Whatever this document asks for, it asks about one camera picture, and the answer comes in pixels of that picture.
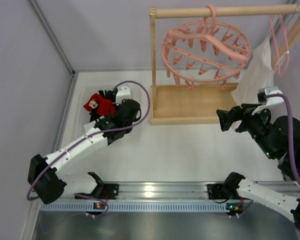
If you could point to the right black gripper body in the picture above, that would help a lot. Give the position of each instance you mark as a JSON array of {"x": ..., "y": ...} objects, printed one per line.
[{"x": 239, "y": 117}]

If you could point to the red sock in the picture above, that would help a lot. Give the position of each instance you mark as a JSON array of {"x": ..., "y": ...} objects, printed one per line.
[{"x": 103, "y": 106}]

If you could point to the black striped sock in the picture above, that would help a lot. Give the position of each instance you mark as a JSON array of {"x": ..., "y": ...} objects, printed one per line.
[{"x": 107, "y": 95}]

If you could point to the white striped sock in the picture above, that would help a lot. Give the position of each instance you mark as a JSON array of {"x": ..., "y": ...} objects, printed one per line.
[{"x": 89, "y": 125}]

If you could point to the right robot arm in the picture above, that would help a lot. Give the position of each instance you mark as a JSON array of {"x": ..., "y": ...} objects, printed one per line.
[{"x": 276, "y": 143}]

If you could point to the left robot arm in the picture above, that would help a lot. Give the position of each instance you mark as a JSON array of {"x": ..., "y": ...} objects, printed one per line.
[{"x": 47, "y": 174}]

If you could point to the pink round clip hanger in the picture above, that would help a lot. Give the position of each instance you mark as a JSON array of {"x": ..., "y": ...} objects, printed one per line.
[{"x": 205, "y": 51}]

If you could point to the white undershirt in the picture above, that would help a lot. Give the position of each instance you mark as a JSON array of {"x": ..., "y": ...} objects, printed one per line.
[{"x": 258, "y": 75}]

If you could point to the wooden clothes rack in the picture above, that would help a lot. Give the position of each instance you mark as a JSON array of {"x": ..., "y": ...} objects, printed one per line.
[{"x": 173, "y": 104}]

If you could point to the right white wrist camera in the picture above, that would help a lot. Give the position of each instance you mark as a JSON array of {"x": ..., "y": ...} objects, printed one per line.
[{"x": 267, "y": 99}]

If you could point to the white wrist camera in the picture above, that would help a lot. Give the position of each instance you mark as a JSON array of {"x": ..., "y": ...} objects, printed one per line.
[
  {"x": 267, "y": 99},
  {"x": 122, "y": 92}
]

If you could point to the white slotted cable duct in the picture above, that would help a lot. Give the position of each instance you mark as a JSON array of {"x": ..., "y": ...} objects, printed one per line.
[{"x": 140, "y": 206}]

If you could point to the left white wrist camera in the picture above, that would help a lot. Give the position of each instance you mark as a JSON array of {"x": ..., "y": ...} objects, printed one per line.
[{"x": 122, "y": 92}]

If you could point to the aluminium rail frame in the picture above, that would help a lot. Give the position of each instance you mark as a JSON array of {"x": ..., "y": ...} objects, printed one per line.
[{"x": 140, "y": 190}]

